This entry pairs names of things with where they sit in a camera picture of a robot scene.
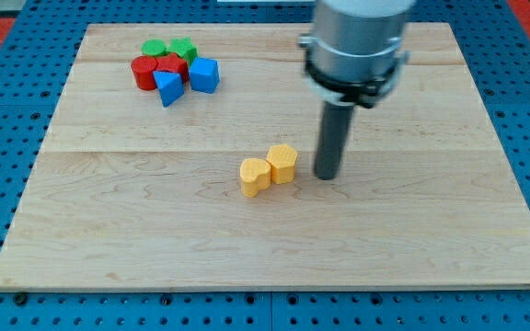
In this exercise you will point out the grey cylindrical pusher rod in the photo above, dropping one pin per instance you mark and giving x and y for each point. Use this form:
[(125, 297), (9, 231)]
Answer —
[(333, 132)]

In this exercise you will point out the yellow hexagon block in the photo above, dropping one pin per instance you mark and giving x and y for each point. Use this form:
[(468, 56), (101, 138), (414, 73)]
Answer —
[(282, 159)]

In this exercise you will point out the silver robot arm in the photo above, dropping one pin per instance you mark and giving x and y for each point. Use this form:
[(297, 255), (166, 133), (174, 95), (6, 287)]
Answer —
[(352, 59)]

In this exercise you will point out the yellow heart block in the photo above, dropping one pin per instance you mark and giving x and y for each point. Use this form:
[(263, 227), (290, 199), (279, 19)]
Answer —
[(255, 176)]

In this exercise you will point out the blue cube block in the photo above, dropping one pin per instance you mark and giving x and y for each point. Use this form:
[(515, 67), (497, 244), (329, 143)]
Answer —
[(204, 75)]

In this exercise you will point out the blue triangle block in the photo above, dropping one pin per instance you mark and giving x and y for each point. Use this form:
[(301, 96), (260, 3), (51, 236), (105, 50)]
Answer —
[(170, 87)]

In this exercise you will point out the green star block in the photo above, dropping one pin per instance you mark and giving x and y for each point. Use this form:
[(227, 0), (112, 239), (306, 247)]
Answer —
[(184, 49)]

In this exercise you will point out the red star block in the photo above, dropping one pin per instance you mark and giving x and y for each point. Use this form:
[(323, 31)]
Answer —
[(172, 63)]

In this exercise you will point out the green cylinder block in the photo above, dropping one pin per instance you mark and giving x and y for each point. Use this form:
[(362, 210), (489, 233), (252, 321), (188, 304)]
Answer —
[(154, 48)]

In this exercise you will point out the red cylinder block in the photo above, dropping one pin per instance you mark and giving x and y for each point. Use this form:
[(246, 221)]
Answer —
[(143, 68)]

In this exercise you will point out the wooden board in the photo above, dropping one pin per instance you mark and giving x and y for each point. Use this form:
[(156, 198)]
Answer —
[(128, 196)]

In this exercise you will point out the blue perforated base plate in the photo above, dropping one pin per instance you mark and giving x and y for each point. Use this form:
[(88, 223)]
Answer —
[(38, 44)]

